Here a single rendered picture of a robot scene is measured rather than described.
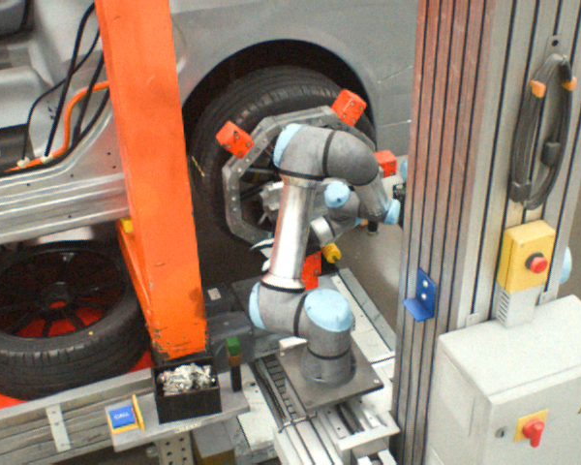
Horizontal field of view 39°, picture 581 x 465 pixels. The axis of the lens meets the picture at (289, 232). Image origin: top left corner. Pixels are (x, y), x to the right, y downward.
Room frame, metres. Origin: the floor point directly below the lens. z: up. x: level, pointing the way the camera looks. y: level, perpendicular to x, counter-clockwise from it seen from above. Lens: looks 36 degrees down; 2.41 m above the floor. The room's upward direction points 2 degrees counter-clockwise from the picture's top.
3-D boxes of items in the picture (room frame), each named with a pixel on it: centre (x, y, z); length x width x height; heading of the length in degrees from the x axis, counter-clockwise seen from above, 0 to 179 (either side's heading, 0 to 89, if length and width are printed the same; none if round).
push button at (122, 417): (1.75, 0.53, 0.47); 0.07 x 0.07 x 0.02; 20
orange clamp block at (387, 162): (2.56, -0.34, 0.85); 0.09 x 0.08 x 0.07; 110
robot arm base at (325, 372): (1.59, -0.09, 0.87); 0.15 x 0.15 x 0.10
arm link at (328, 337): (1.59, -0.09, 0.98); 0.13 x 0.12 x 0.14; 67
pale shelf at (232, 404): (1.81, 0.37, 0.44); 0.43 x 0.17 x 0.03; 110
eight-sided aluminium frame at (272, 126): (2.45, -0.04, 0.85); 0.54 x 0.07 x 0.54; 110
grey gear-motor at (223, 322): (2.36, 0.28, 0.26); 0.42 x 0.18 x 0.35; 20
